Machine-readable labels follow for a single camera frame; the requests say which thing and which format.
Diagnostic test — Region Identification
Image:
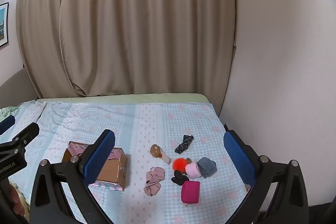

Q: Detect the cardboard box with pink flaps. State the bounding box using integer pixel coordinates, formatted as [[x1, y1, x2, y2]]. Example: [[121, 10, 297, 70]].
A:
[[61, 141, 128, 192]]

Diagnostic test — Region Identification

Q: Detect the light green bed sheet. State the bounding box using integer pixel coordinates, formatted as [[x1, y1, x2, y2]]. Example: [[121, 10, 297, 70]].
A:
[[0, 93, 210, 123]]

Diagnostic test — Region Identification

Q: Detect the blue checkered floral blanket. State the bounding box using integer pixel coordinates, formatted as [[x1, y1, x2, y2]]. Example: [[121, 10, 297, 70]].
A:
[[0, 100, 254, 224]]

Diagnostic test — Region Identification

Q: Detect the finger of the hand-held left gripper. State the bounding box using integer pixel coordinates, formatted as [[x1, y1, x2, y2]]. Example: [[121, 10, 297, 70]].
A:
[[0, 115, 16, 135], [12, 123, 40, 147]]

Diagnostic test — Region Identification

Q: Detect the pink patterned sock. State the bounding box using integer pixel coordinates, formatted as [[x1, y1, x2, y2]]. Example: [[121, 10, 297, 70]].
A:
[[143, 166, 166, 197]]

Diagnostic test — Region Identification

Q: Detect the beige curtain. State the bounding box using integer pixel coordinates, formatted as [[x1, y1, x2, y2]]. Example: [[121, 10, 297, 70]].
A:
[[16, 0, 237, 98]]

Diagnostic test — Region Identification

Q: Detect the black scrunchie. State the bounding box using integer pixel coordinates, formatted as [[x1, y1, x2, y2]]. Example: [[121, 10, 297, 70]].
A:
[[171, 170, 189, 185]]

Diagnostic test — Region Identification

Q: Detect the black patterned cloth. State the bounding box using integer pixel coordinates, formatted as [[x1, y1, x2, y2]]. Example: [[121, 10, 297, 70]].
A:
[[174, 134, 195, 154]]

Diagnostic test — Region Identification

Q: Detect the framed wall picture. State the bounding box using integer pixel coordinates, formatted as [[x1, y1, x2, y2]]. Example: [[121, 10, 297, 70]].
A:
[[0, 2, 9, 48]]

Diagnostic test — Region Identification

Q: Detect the grey fluffy cloth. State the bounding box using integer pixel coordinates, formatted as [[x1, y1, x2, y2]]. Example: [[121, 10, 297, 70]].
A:
[[196, 157, 217, 179]]

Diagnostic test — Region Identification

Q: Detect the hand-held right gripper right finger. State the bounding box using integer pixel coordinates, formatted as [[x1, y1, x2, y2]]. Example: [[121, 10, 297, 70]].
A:
[[223, 130, 309, 224]]

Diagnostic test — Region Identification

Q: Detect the person's left hand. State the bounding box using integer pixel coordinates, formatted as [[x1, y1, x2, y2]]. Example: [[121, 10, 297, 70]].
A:
[[9, 183, 27, 218]]

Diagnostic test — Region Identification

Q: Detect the pink fluffy roll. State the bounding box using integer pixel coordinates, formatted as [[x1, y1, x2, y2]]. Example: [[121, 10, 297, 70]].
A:
[[185, 163, 201, 178]]

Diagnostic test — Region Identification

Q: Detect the brown and white plush toy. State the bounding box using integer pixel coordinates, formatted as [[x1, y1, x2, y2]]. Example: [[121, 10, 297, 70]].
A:
[[150, 144, 172, 164]]

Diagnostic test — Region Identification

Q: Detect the magenta zip pouch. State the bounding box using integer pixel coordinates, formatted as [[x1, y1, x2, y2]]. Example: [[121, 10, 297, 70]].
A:
[[181, 181, 201, 205]]

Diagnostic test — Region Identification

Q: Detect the orange fluffy pom-pom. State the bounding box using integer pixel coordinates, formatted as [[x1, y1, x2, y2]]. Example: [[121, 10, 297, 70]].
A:
[[172, 158, 192, 170]]

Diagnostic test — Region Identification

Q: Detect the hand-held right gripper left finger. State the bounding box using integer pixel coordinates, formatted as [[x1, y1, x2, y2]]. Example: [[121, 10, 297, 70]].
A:
[[29, 129, 116, 224]]

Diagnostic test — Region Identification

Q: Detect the beige headboard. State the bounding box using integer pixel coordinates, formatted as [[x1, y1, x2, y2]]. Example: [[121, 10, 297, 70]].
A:
[[0, 68, 40, 109]]

